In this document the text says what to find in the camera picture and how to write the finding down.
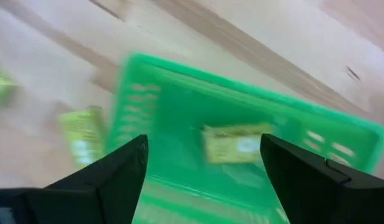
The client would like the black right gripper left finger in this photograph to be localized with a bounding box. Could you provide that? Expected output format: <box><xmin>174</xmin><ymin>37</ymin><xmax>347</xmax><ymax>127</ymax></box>
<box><xmin>0</xmin><ymin>134</ymin><xmax>149</xmax><ymax>224</ymax></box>

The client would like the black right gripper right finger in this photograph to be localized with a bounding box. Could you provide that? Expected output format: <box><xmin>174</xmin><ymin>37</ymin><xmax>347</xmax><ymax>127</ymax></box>
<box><xmin>260</xmin><ymin>133</ymin><xmax>384</xmax><ymax>224</ymax></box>

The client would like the green yellow staple box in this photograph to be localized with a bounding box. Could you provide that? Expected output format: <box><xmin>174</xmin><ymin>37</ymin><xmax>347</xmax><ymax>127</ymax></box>
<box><xmin>0</xmin><ymin>70</ymin><xmax>17</xmax><ymax>108</ymax></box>
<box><xmin>59</xmin><ymin>106</ymin><xmax>106</xmax><ymax>169</ymax></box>
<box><xmin>201</xmin><ymin>123</ymin><xmax>273</xmax><ymax>164</ymax></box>

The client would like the green plastic basket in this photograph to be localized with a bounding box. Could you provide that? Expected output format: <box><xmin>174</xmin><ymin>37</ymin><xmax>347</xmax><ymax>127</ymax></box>
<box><xmin>106</xmin><ymin>52</ymin><xmax>384</xmax><ymax>224</ymax></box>

